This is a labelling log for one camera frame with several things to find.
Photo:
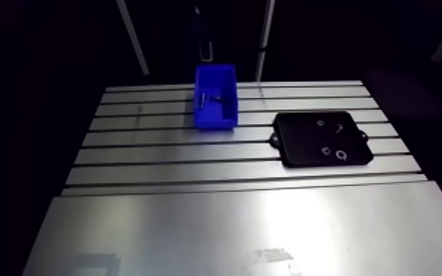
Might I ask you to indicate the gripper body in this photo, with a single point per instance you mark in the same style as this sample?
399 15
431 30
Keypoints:
204 42

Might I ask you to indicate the steel bolt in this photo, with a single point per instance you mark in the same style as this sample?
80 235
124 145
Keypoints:
339 128
216 98

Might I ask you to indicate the blue bin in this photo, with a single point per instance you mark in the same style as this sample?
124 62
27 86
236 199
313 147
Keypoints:
215 117

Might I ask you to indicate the black tray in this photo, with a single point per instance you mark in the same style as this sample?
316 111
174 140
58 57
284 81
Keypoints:
306 138

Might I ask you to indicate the steel screw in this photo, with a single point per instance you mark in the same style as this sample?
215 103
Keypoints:
320 123

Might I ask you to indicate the pale metal post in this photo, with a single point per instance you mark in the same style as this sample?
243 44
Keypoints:
264 42
133 38

